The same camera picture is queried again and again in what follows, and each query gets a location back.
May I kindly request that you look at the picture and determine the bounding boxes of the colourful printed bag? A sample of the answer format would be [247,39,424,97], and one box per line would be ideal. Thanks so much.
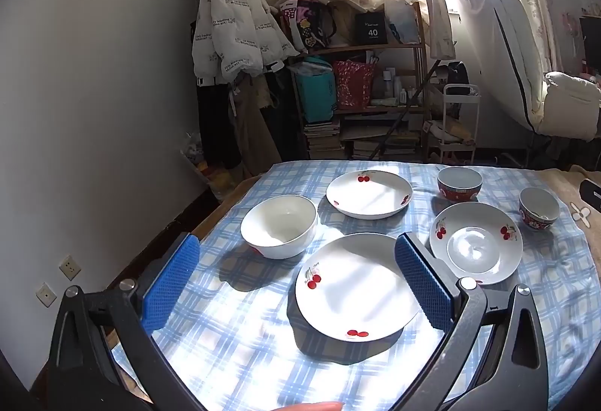
[279,0,336,55]

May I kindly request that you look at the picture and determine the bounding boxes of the white printed puffer jacket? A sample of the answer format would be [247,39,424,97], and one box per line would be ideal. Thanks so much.
[192,0,299,85]

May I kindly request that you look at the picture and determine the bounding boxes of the beige hanging trousers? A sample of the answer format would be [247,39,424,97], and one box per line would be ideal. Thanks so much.
[230,73,282,177]

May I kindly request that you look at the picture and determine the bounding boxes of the dark metal pole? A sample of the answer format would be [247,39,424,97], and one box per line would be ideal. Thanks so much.
[374,60,437,159]

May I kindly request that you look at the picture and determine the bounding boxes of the tall stack of books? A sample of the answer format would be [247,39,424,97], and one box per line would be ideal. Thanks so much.
[303,120,343,160]

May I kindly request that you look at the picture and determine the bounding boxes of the shallow white cherry plate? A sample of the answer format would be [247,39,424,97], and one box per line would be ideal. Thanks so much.
[326,170,414,219]

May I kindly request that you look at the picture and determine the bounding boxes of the black monitor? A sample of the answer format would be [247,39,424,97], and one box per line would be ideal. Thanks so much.
[580,14,601,74]

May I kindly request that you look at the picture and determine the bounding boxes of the plain white bowl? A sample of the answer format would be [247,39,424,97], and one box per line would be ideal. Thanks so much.
[240,195,319,260]

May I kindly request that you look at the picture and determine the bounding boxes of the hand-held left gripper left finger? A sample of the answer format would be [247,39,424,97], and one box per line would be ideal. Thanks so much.
[28,233,207,411]

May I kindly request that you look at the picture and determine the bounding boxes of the teal bag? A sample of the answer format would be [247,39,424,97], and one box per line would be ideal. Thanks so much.
[293,56,338,123]

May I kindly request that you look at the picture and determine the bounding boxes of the brown flower blanket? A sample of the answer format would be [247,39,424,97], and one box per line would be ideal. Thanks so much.
[535,164,601,252]

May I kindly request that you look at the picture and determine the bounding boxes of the black hanging trousers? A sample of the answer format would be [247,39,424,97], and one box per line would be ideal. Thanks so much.
[196,77,245,179]

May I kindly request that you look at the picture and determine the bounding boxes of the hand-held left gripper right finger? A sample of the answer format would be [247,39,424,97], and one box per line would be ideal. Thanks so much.
[390,231,550,411]

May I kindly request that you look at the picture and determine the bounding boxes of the brown cardboard box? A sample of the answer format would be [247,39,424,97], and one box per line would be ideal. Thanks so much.
[319,0,376,15]

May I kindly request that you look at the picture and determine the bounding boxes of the white mattress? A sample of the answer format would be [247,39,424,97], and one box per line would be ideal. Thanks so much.
[453,0,564,134]

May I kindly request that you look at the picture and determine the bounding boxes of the black box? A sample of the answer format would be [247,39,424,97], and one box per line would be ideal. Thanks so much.
[354,12,388,44]

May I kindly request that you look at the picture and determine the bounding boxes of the translucent plastic bag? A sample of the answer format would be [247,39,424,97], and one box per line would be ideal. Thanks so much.
[384,0,421,44]

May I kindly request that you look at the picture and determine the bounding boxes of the white wall outlet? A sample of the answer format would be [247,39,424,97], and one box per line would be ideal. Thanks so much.
[36,282,58,308]
[59,255,82,281]

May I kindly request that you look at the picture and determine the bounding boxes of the wooden shelf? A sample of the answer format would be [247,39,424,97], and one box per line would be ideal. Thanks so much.
[282,0,430,160]

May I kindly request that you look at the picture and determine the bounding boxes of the clear bag of clutter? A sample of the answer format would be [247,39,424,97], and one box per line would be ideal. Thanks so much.
[181,134,245,200]

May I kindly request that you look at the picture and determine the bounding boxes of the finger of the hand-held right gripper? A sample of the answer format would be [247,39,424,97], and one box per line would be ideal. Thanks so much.
[579,178,601,230]

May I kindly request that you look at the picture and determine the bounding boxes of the red patterned bag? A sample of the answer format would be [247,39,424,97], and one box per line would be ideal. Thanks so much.
[333,60,376,109]

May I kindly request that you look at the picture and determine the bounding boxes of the small red patterned bowl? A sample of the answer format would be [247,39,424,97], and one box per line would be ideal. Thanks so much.
[519,187,560,233]

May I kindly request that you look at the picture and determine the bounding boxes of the low stack of books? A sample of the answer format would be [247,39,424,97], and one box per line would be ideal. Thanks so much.
[345,129,421,160]

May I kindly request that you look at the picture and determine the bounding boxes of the blue plaid tablecloth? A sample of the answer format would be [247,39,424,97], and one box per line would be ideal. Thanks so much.
[110,160,601,411]

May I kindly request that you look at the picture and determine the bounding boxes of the large white cherry plate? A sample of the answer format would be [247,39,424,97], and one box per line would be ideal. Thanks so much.
[295,233,423,343]

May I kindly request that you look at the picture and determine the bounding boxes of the person's left hand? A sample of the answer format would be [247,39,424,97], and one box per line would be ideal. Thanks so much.
[281,401,346,411]

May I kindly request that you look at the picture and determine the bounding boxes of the white puffy duvet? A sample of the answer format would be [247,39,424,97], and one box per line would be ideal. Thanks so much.
[538,70,601,142]

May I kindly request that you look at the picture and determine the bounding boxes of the black bag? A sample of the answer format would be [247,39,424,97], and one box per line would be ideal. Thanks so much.
[446,61,470,88]

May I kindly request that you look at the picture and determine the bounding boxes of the deep white cherry plate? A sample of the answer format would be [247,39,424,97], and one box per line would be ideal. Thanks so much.
[429,202,524,286]

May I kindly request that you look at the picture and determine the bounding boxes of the large red patterned bowl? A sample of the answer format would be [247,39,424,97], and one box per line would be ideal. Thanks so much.
[437,167,484,204]

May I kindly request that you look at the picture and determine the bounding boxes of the white trolley cart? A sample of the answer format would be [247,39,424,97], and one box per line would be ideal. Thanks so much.
[425,83,482,165]

